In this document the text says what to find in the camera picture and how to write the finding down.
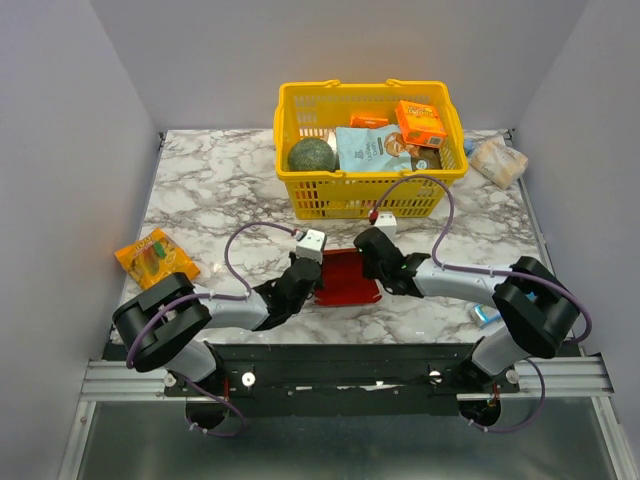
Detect red paper box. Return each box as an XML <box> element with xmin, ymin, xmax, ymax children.
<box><xmin>315</xmin><ymin>248</ymin><xmax>382</xmax><ymax>307</ymax></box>

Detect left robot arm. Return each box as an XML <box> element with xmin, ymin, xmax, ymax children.
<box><xmin>112</xmin><ymin>258</ymin><xmax>322</xmax><ymax>395</ymax></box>

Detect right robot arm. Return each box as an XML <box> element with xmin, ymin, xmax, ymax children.
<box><xmin>354</xmin><ymin>227</ymin><xmax>580</xmax><ymax>392</ymax></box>

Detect large orange snack box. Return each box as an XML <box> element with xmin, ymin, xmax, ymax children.
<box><xmin>395</xmin><ymin>100</ymin><xmax>447</xmax><ymax>149</ymax></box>

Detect small orange flat box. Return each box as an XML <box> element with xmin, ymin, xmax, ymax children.
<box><xmin>349</xmin><ymin>114</ymin><xmax>390</xmax><ymax>129</ymax></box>

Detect light blue chips bag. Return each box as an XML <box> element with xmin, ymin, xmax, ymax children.
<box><xmin>335</xmin><ymin>125</ymin><xmax>442</xmax><ymax>173</ymax></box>

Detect blue small packet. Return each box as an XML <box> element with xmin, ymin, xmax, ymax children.
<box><xmin>469</xmin><ymin>304</ymin><xmax>501</xmax><ymax>328</ymax></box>

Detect yellow plastic shopping basket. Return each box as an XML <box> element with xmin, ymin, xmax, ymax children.
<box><xmin>273</xmin><ymin>79</ymin><xmax>468</xmax><ymax>220</ymax></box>

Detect green round melon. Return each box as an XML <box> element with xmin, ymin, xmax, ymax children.
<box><xmin>288</xmin><ymin>137</ymin><xmax>336</xmax><ymax>172</ymax></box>

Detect orange gummy candy bag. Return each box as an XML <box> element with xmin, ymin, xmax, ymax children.
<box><xmin>115</xmin><ymin>228</ymin><xmax>200</xmax><ymax>290</ymax></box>

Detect blue item behind basket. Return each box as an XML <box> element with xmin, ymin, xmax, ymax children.
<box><xmin>463</xmin><ymin>138</ymin><xmax>475</xmax><ymax>156</ymax></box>

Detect beige tissue packet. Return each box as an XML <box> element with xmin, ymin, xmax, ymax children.
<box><xmin>469</xmin><ymin>136</ymin><xmax>529</xmax><ymax>190</ymax></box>

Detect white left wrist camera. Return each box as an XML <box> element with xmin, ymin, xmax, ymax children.
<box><xmin>294</xmin><ymin>229</ymin><xmax>326</xmax><ymax>264</ymax></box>

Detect black mounting base plate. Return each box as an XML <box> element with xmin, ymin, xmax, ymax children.
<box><xmin>102</xmin><ymin>339</ymin><xmax>521</xmax><ymax>419</ymax></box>

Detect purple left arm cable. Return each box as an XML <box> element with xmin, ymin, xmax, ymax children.
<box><xmin>125</xmin><ymin>222</ymin><xmax>306</xmax><ymax>370</ymax></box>

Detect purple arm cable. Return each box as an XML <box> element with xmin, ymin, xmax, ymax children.
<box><xmin>125</xmin><ymin>222</ymin><xmax>306</xmax><ymax>370</ymax></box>
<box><xmin>367</xmin><ymin>174</ymin><xmax>594</xmax><ymax>346</ymax></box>

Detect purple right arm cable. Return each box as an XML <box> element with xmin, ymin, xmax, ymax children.
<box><xmin>367</xmin><ymin>174</ymin><xmax>594</xmax><ymax>346</ymax></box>

